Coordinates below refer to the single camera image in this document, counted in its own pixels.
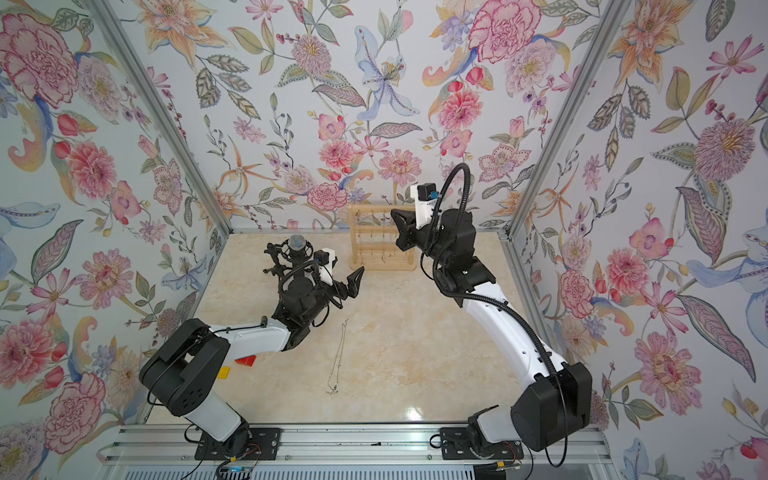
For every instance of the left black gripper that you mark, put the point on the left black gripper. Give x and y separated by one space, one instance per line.
342 293

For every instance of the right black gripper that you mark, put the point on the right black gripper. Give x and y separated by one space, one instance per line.
412 235

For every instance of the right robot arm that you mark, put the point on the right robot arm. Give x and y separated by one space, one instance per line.
555 402

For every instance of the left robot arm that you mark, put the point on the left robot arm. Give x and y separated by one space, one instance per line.
181 375

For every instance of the wooden jewelry display stand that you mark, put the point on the wooden jewelry display stand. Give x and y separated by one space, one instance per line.
373 236

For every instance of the black microphone with mesh head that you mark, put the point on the black microphone with mesh head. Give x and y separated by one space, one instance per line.
300 249

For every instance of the red toy brick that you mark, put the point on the red toy brick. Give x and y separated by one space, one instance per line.
246 361

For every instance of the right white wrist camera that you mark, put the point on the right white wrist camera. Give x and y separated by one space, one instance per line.
425 197

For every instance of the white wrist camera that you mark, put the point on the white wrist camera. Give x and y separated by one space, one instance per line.
325 259
425 197

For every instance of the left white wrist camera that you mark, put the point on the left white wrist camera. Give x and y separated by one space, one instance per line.
325 259

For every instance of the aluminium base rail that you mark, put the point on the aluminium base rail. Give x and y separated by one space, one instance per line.
347 451

